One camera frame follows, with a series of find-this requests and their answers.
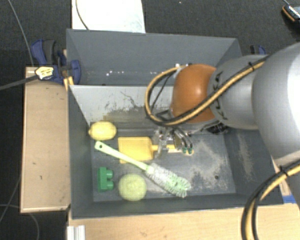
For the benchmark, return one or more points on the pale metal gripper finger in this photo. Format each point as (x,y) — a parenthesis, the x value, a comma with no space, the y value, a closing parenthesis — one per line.
(163,137)
(159,152)

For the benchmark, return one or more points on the yellow toy spatula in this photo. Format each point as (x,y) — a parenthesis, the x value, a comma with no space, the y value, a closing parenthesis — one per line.
(135,147)

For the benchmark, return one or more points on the green and white bottle brush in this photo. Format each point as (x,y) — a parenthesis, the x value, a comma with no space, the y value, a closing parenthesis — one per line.
(165,176)

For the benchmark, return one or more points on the pale green ball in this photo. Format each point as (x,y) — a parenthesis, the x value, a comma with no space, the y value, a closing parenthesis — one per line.
(132,187)

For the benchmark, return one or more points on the yellow lemon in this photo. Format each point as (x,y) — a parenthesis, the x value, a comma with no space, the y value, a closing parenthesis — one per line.
(102,131)

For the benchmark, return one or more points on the green toy brick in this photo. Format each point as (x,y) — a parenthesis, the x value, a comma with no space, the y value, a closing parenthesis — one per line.
(103,180)

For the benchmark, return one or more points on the grey metal bin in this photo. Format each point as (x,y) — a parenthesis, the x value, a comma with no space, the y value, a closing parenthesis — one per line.
(130,59)

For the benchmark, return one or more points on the pale wood flat board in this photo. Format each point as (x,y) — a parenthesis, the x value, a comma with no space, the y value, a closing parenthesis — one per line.
(46,144)

